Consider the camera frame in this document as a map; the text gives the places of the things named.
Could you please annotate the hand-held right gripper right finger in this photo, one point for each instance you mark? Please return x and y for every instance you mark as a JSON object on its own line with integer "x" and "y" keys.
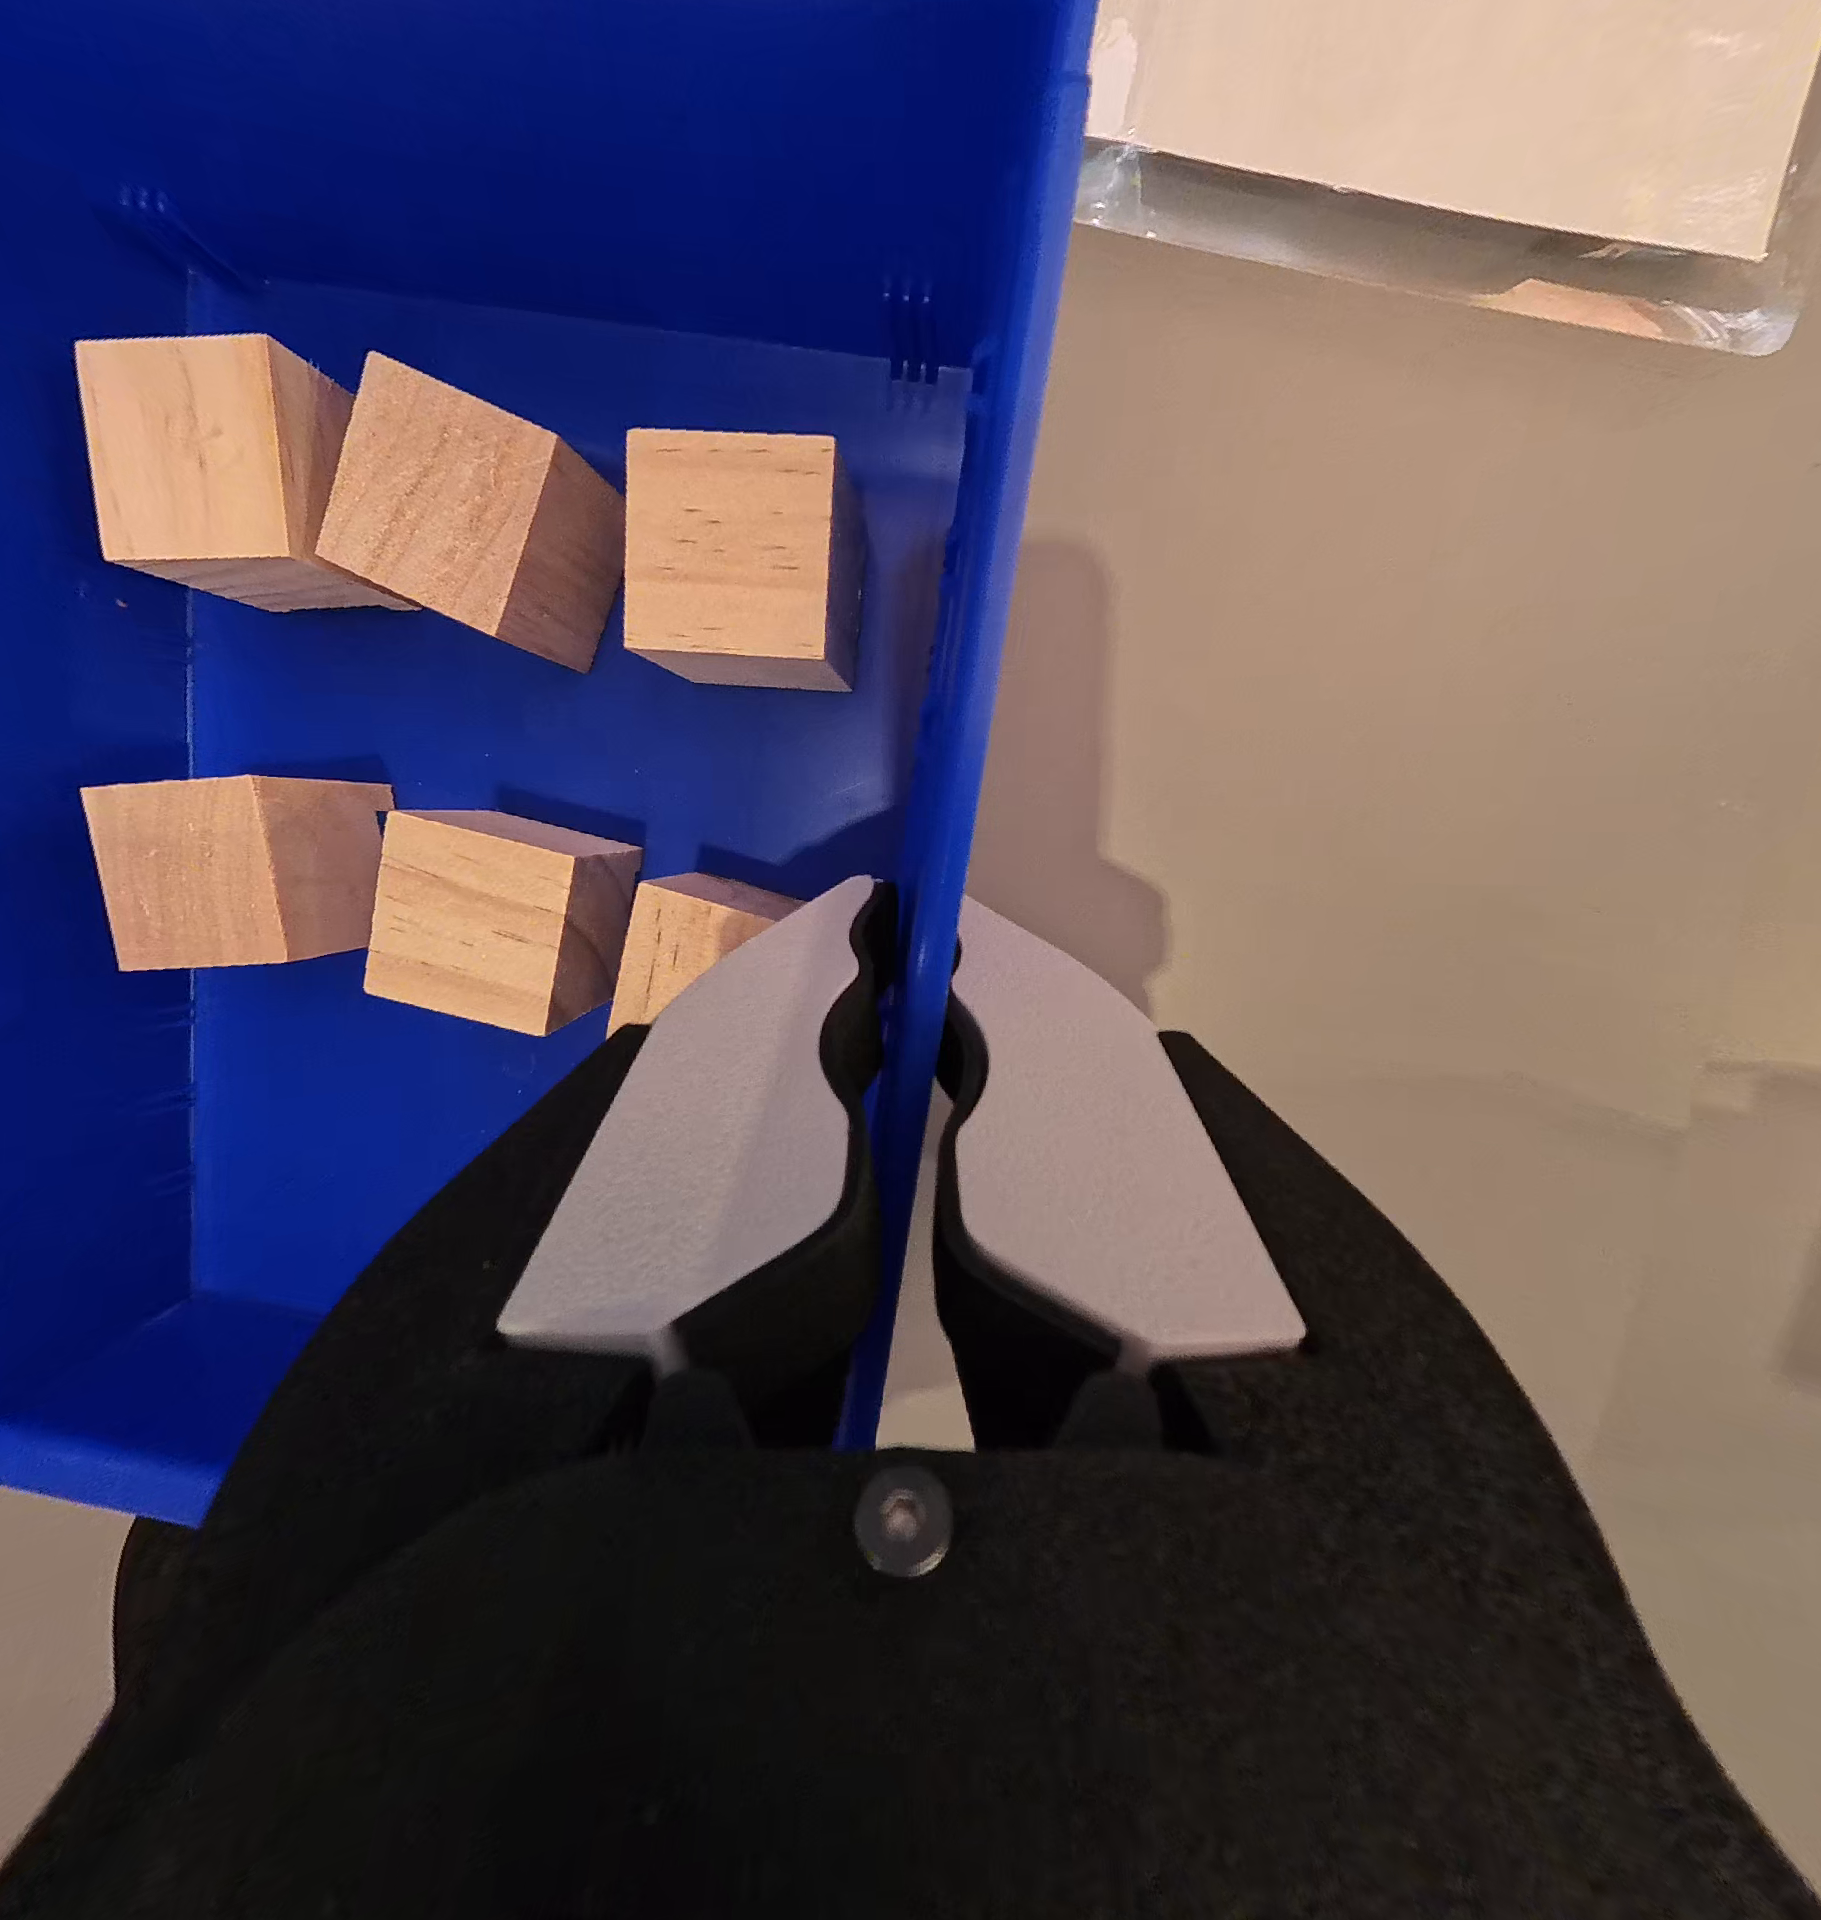
{"x": 1122, "y": 1185}

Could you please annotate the blue plastic bin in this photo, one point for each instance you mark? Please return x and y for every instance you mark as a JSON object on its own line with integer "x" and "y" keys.
{"x": 476, "y": 181}

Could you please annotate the pale flat board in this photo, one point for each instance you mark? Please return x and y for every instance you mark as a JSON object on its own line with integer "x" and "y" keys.
{"x": 1452, "y": 105}

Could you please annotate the group of wooden cubes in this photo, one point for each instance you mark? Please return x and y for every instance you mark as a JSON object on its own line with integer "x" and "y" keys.
{"x": 732, "y": 556}

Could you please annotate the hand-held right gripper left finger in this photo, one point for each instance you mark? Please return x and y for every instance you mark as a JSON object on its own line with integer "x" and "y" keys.
{"x": 701, "y": 1156}

